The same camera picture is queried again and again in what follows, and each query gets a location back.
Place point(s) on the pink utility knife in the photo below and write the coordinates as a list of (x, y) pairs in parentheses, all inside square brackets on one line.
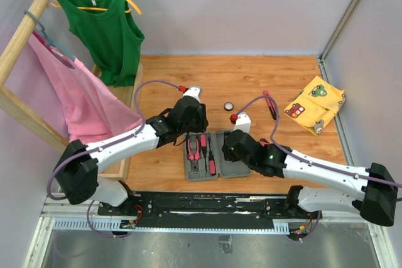
[(270, 104)]

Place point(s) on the pink handled pliers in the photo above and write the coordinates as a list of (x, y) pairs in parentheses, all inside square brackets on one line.
[(193, 153)]

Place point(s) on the green tank top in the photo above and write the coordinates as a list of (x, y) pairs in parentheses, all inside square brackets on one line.
[(109, 32)]

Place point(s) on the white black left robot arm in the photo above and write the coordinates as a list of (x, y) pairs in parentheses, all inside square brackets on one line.
[(79, 169)]

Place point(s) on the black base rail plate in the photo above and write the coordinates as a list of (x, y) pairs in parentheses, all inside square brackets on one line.
[(205, 210)]

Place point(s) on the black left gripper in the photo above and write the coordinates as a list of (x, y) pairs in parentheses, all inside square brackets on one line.
[(203, 121)]

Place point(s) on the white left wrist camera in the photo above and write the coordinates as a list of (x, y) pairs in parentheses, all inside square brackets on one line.
[(192, 91)]

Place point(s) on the black electrical tape roll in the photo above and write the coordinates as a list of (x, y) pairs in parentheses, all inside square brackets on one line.
[(228, 106)]

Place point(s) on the wooden clothes rack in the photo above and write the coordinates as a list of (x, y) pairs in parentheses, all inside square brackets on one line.
[(33, 130)]

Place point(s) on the pink shirt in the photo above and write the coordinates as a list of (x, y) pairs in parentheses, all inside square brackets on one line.
[(92, 113)]

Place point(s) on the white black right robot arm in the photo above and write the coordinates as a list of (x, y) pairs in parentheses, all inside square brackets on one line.
[(369, 192)]

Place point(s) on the grey plastic tool case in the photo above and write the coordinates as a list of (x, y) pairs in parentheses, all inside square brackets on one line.
[(224, 168)]

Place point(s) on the grey clothes hanger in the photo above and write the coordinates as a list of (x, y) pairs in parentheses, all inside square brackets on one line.
[(47, 39)]

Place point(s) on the yellow patterned cloth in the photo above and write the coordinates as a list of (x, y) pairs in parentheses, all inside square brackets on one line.
[(316, 105)]

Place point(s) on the pink hex key set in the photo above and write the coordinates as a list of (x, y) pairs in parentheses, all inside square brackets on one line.
[(262, 141)]

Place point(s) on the aluminium frame post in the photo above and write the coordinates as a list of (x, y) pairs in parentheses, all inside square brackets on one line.
[(340, 27)]

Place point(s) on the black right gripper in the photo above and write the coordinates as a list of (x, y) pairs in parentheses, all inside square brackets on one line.
[(228, 154)]

